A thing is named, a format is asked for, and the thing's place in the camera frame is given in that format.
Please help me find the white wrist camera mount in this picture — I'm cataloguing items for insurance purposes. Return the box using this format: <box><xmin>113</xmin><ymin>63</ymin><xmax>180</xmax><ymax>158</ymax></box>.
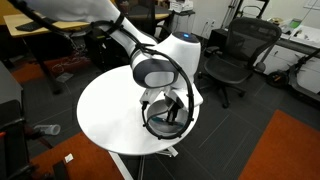
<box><xmin>138</xmin><ymin>87</ymin><xmax>205</xmax><ymax>109</ymax></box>

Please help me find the small white tag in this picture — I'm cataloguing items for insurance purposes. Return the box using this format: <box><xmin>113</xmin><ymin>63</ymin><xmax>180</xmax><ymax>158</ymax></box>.
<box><xmin>63</xmin><ymin>153</ymin><xmax>75</xmax><ymax>164</ymax></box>

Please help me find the black armchair frame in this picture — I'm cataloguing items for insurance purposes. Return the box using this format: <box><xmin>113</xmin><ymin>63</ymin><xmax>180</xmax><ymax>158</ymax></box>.
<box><xmin>0</xmin><ymin>99</ymin><xmax>71</xmax><ymax>180</ymax></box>

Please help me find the black padded office chair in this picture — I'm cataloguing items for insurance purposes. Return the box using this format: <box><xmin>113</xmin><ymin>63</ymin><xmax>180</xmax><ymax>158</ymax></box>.
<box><xmin>114</xmin><ymin>0</ymin><xmax>175</xmax><ymax>41</ymax></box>

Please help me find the black mesh office chair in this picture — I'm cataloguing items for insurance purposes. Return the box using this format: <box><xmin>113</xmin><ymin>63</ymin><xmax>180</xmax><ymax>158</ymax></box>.
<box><xmin>197</xmin><ymin>17</ymin><xmax>283</xmax><ymax>109</ymax></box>

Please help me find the white round bowl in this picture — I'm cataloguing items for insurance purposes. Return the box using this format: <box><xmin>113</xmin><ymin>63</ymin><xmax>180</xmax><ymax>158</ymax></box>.
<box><xmin>146</xmin><ymin>99</ymin><xmax>191</xmax><ymax>138</ymax></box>

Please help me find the clear plastic cup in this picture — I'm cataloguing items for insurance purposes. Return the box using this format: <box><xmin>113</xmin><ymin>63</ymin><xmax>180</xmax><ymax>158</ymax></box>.
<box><xmin>33</xmin><ymin>123</ymin><xmax>62</xmax><ymax>136</ymax></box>

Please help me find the light wooden desk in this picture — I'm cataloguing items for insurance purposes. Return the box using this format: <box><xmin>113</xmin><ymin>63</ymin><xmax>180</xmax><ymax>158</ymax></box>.
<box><xmin>3</xmin><ymin>13</ymin><xmax>91</xmax><ymax>95</ymax></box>

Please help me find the white counter cabinet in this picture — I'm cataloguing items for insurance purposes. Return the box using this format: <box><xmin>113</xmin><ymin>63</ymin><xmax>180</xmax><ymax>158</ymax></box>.
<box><xmin>254</xmin><ymin>18</ymin><xmax>320</xmax><ymax>95</ymax></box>

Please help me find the white table base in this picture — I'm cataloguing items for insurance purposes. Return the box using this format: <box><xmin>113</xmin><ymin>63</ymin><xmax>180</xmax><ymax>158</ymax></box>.
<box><xmin>108</xmin><ymin>145</ymin><xmax>179</xmax><ymax>180</ymax></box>

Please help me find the black computer tower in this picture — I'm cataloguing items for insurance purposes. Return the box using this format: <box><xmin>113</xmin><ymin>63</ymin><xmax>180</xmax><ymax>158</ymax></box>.
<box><xmin>81</xmin><ymin>31</ymin><xmax>114</xmax><ymax>72</ymax></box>

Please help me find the black electric scooter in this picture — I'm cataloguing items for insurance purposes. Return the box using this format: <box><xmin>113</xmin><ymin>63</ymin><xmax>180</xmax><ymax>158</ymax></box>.
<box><xmin>265</xmin><ymin>49</ymin><xmax>320</xmax><ymax>103</ymax></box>

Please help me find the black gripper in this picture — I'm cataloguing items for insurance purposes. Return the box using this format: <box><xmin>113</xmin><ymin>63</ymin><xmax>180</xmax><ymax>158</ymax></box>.
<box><xmin>164</xmin><ymin>93</ymin><xmax>186</xmax><ymax>126</ymax></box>

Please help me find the black case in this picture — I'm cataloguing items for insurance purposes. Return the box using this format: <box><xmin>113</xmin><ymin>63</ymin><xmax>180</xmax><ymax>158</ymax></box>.
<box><xmin>208</xmin><ymin>28</ymin><xmax>232</xmax><ymax>52</ymax></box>

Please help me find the small white cabinet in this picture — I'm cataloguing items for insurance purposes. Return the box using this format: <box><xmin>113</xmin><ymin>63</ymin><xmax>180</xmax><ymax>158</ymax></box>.
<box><xmin>173</xmin><ymin>10</ymin><xmax>196</xmax><ymax>36</ymax></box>

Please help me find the green box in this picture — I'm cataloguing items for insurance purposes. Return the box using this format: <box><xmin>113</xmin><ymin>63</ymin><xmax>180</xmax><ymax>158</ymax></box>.
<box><xmin>288</xmin><ymin>18</ymin><xmax>303</xmax><ymax>30</ymax></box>

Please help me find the teal black marker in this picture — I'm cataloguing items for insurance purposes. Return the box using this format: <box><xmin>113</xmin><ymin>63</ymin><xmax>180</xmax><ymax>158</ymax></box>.
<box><xmin>153</xmin><ymin>117</ymin><xmax>185</xmax><ymax>130</ymax></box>

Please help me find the black keyboard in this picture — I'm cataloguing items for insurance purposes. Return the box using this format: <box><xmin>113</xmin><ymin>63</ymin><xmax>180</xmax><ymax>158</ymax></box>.
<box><xmin>15</xmin><ymin>21</ymin><xmax>44</xmax><ymax>32</ymax></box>

